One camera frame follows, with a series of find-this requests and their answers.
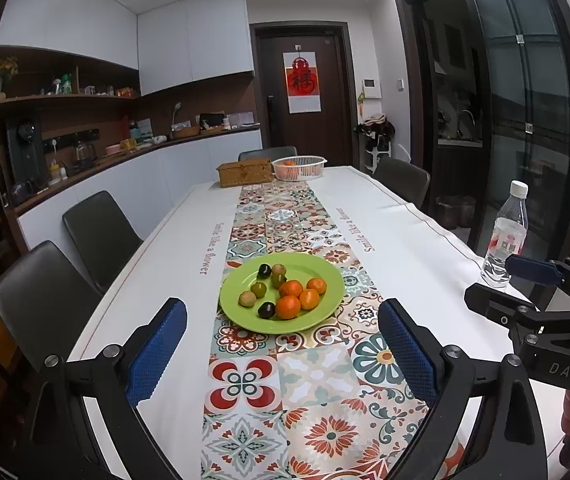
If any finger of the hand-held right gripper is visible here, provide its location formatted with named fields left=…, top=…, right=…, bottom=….
left=464, top=282, right=570, bottom=342
left=504, top=254, right=570, bottom=306

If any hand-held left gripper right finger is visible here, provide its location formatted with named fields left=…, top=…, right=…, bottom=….
left=377, top=298, right=548, bottom=480

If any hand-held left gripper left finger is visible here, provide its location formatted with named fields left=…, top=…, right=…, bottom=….
left=20, top=297, right=188, bottom=480

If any green plastic plate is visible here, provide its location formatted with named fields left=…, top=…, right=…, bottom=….
left=219, top=252, right=346, bottom=335

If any clear plastic water bottle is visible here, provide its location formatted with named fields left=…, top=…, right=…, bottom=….
left=482, top=180, right=529, bottom=288

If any patterned table runner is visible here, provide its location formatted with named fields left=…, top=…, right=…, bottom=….
left=201, top=180, right=466, bottom=480

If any dark grey chair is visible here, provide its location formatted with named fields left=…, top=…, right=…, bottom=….
left=238, top=146, right=298, bottom=163
left=0, top=240, right=103, bottom=371
left=373, top=156, right=431, bottom=211
left=62, top=190, right=145, bottom=295

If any sliding glass door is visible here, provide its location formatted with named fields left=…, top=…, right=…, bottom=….
left=460, top=0, right=570, bottom=311

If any woven wicker box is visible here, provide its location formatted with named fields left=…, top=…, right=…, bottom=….
left=216, top=158, right=274, bottom=188

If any shoe rack with bags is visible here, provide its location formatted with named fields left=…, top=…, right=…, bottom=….
left=355, top=115, right=396, bottom=171

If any white plastic basket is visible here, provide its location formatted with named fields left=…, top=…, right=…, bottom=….
left=271, top=156, right=328, bottom=182

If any glass kettle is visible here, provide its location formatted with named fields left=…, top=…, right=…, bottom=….
left=72, top=141, right=96, bottom=166

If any dark brown door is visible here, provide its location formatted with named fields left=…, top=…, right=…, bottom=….
left=256, top=30, right=349, bottom=167

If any black coffee machine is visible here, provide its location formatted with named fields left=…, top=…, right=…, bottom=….
left=6, top=116, right=48, bottom=186

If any red and white wall poster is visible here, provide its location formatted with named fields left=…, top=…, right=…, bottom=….
left=283, top=51, right=322, bottom=113

